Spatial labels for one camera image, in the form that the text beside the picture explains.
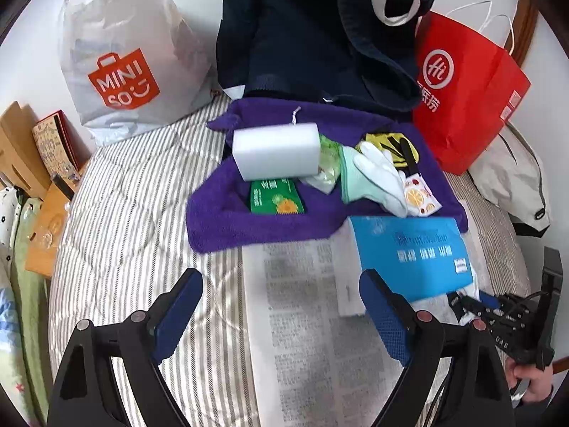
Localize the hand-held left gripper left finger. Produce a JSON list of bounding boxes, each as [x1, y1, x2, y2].
[[47, 268, 204, 427]]

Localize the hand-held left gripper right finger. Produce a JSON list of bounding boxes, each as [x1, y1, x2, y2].
[[359, 269, 516, 427]]

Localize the light blue packet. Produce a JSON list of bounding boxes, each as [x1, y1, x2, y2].
[[349, 216, 474, 303]]

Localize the person's right hand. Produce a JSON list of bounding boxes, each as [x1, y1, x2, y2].
[[507, 358, 554, 405]]

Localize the newspaper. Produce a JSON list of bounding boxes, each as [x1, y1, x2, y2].
[[242, 222, 485, 427]]

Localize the purple towel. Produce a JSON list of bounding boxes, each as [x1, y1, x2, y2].
[[186, 98, 468, 254]]

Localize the striped bed cover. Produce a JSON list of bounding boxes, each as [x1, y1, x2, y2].
[[47, 98, 534, 427]]

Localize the fruit print sachet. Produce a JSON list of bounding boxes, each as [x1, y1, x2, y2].
[[398, 171, 443, 218]]

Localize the beige fabric jacket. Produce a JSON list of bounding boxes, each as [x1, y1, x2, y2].
[[467, 125, 552, 238]]

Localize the white and mint glove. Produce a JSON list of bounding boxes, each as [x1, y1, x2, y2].
[[340, 140, 410, 218]]

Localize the green tissue pack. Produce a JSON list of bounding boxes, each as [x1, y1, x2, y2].
[[249, 178, 307, 215]]

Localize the brown cardboard box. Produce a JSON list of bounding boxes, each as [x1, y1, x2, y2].
[[24, 167, 90, 279]]

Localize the green floral blanket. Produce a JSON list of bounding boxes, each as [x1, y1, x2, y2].
[[0, 182, 49, 423]]

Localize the clear green plastic packet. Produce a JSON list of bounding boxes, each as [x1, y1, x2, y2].
[[298, 136, 345, 194]]

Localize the yellow mesh pouch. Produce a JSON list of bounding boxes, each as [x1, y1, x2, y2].
[[363, 131, 421, 170]]

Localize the red paper bag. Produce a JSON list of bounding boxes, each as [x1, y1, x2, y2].
[[411, 0, 532, 175]]

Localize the white foam block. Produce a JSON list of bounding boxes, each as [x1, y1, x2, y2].
[[232, 122, 321, 182]]

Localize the patterned book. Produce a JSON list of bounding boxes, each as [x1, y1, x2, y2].
[[32, 110, 92, 188]]

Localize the brown cardboard panel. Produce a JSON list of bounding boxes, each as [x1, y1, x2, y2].
[[0, 101, 52, 199]]

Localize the white plastic shopping bag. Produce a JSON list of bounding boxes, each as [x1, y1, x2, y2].
[[58, 0, 213, 145]]

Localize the navy knit sweater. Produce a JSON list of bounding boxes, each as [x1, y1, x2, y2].
[[216, 0, 434, 116]]

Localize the navy tote bag white handles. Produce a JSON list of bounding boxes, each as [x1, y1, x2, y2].
[[335, 0, 434, 114]]

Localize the brown wooden frame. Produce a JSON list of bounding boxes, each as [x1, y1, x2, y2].
[[511, 0, 541, 67]]

